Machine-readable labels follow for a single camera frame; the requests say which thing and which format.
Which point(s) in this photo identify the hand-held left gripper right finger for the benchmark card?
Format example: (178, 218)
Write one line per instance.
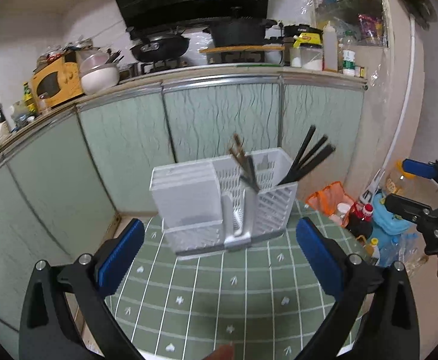
(318, 258)

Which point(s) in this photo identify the white squeeze bottle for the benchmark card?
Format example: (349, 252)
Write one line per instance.
(330, 52)

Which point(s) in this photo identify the yellow capped jar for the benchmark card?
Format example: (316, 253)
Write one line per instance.
(395, 183)

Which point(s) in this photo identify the black frying pan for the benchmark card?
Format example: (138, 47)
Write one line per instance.
(159, 48)

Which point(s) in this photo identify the white bowl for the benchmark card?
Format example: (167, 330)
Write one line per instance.
(99, 80)

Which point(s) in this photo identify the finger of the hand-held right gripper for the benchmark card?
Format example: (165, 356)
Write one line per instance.
(417, 168)
(402, 206)

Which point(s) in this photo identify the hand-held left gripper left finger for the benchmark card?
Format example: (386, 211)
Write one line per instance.
(123, 251)

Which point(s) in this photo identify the round wooden board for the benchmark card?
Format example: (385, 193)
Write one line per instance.
(241, 48)

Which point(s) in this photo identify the white clip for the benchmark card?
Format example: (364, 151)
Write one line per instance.
(370, 191)

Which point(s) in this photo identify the yellow snack packet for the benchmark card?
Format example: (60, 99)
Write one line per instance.
(307, 40)

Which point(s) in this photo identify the plastic covered shelf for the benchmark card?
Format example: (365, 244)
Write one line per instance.
(353, 7)

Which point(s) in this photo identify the yellow wooden box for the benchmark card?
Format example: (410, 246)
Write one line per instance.
(71, 78)

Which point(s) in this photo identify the red capped dark bottle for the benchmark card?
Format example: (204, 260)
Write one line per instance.
(357, 228)

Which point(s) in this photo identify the blue plastic container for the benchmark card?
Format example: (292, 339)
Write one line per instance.
(387, 225)

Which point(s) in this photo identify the clear plastic bowl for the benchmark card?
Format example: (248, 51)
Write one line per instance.
(91, 60)

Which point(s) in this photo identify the white pipe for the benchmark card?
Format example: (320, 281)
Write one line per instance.
(410, 63)

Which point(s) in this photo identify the wooden chopstick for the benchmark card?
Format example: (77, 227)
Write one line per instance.
(237, 157)
(237, 143)

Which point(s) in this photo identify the green label plastic bottle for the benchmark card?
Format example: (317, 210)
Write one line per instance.
(349, 62)

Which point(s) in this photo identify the green checked mat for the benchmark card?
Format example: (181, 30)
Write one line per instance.
(219, 288)

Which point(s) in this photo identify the clear water bottle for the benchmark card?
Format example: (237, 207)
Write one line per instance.
(395, 247)

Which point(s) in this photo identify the dark sauce bottle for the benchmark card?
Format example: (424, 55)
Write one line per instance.
(0, 116)

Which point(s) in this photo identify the white utensil holder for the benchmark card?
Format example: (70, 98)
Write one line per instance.
(189, 202)

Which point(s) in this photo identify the small yellow capped bottle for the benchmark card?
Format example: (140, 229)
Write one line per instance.
(372, 255)

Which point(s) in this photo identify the small yellow jar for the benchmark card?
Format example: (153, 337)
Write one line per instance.
(360, 72)

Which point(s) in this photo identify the orange bag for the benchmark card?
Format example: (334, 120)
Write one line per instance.
(327, 195)

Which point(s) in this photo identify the gas stove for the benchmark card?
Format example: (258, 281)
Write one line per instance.
(166, 65)

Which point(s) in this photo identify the green glass bottle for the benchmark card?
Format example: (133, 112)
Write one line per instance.
(28, 101)

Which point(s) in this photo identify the black cast iron pot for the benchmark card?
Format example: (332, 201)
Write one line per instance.
(237, 33)

